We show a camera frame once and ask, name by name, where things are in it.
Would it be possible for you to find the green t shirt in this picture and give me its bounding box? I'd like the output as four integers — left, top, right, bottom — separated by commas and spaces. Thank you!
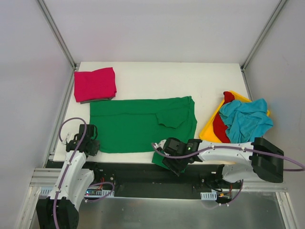
90, 96, 197, 154

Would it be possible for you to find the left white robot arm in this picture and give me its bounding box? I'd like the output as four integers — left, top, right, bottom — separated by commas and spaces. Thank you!
36, 124, 101, 229

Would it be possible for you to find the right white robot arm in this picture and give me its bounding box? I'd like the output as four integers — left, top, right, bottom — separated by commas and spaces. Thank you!
156, 137, 284, 188

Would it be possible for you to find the yellow plastic tray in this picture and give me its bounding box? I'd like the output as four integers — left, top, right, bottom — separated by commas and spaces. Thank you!
199, 91, 270, 146

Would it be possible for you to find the red t shirt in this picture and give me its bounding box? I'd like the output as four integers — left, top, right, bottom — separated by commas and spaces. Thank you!
213, 91, 235, 143

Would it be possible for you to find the folded magenta t shirt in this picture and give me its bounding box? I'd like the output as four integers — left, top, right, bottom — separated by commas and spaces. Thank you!
74, 67, 117, 103

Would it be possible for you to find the teal t shirt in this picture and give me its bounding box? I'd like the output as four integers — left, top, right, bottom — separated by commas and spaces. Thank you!
219, 98, 274, 144

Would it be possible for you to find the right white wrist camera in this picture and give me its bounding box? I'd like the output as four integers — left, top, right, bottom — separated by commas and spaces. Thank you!
153, 139, 166, 152

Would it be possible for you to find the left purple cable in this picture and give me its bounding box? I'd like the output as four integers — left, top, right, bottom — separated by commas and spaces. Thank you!
53, 117, 88, 229

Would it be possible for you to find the left aluminium frame post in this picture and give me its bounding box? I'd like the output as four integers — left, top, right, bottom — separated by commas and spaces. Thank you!
35, 0, 77, 70

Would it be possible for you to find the aluminium frame post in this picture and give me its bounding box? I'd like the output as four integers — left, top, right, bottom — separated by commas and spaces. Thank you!
240, 0, 289, 71
35, 0, 77, 70

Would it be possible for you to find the right aluminium frame post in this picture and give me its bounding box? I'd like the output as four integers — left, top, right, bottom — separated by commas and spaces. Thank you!
240, 0, 289, 71

